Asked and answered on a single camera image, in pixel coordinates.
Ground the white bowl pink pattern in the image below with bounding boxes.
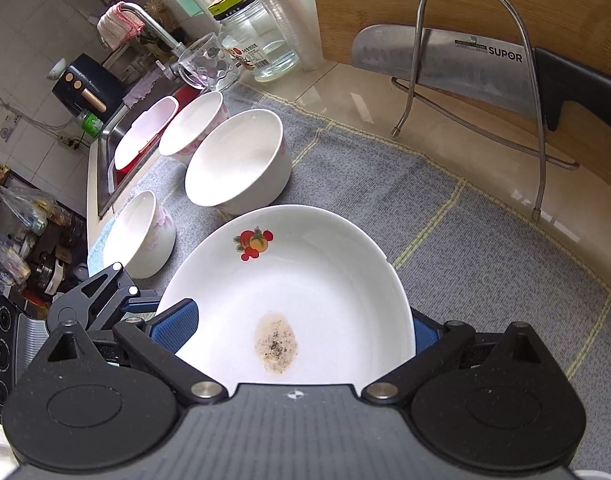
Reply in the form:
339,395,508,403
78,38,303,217
101,191,176,280

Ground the white plate with fruit print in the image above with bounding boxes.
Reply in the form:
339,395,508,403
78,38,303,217
159,205,416,393

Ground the large white bowl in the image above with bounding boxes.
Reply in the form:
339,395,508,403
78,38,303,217
185,108,292,216

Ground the grey checked table mat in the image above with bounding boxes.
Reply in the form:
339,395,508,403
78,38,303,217
225,84,611,473

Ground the steel sink basin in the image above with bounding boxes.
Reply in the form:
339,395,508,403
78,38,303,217
94,77,200,218

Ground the white bowl in sink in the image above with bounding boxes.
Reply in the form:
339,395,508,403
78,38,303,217
114,96,179,174

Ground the white bowl near sink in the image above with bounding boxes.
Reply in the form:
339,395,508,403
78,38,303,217
159,91,228,165

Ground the black air fryer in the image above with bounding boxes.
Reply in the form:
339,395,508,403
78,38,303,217
51,53,127,122

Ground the clear glass cup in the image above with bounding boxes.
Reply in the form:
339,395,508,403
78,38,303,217
178,32,240,91

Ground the steel sink faucet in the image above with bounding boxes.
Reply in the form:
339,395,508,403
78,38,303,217
118,1,186,79

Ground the pink cloth on faucet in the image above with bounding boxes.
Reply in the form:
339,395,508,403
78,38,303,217
96,2,145,51

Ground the glass jar green lid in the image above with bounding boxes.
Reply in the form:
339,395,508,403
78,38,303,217
209,0,299,82

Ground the bamboo cutting board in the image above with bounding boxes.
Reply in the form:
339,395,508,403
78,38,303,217
316,0,611,186

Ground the steel wire rack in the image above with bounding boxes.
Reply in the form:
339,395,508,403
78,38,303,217
391,0,580,221

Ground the steel kitchen knife black handle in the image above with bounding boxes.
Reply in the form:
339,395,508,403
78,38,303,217
352,24,611,131

